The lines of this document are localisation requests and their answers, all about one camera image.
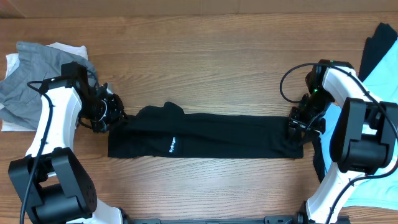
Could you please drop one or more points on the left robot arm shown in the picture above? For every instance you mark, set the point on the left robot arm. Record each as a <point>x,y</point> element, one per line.
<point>50,181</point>

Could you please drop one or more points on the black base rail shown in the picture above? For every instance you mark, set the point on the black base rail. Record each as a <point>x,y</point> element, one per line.
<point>214,220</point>

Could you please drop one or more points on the black garment under blue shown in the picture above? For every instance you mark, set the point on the black garment under blue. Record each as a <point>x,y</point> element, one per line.
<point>374,49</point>

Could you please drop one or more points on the black Sydrogen garment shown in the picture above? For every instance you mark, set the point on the black Sydrogen garment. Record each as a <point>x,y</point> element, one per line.
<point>168,131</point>

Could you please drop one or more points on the white folded garment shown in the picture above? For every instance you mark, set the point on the white folded garment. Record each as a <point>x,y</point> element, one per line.
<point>13,63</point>

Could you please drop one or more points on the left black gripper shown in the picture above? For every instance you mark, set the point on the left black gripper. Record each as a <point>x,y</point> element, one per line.
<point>118,112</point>

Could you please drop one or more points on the grey folded garment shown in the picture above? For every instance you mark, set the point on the grey folded garment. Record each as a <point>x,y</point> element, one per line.
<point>35,62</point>

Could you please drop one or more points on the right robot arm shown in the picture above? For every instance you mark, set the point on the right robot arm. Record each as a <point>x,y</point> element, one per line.
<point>362,144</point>

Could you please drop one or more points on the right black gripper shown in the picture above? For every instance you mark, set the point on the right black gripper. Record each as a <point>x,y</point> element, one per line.
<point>301,122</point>

